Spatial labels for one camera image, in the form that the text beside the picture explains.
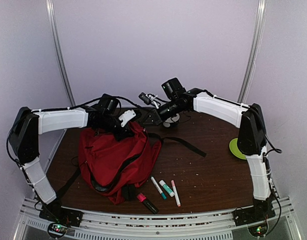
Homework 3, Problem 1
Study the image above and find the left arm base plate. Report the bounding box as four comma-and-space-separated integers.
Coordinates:
39, 208, 83, 227

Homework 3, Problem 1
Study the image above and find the right aluminium corner post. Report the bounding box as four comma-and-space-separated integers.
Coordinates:
238, 0, 268, 103

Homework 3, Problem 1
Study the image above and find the left aluminium corner post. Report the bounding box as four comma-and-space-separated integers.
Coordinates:
45, 0, 76, 106

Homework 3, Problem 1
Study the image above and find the dark blue white bowl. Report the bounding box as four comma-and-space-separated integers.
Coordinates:
162, 113, 180, 128

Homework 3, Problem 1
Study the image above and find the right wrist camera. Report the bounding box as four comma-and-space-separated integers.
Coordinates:
138, 92, 161, 109

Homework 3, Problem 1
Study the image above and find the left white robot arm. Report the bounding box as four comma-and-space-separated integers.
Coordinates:
5, 94, 139, 222

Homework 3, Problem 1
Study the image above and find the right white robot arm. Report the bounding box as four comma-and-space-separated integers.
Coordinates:
138, 77, 282, 221

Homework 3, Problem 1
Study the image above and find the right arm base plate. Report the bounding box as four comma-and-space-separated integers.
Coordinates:
232, 206, 276, 226

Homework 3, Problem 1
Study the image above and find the pink white marker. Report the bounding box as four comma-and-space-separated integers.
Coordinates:
170, 180, 181, 207

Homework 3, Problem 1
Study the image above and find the pink black highlighter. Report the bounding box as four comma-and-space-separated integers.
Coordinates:
136, 193, 159, 215

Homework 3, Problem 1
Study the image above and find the aluminium front rail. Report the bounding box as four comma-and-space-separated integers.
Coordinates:
11, 197, 302, 240

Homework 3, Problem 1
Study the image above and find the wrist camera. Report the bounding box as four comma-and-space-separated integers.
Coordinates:
118, 109, 141, 128
138, 92, 161, 109

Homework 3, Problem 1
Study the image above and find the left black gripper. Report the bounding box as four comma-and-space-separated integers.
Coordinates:
99, 113, 135, 142

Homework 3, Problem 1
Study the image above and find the teal white marker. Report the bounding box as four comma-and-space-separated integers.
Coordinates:
150, 176, 167, 200

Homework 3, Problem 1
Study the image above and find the white green glue stick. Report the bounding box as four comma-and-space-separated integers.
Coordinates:
159, 180, 175, 197

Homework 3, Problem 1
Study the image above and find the green plate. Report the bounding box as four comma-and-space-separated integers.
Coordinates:
229, 138, 247, 160

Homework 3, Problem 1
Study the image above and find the red backpack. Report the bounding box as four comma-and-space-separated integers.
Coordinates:
55, 121, 207, 205

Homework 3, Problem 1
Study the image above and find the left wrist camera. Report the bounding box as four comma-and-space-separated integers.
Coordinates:
118, 109, 141, 128

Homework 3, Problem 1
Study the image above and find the aluminium corner post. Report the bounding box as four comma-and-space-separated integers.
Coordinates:
45, 0, 76, 106
238, 0, 268, 103

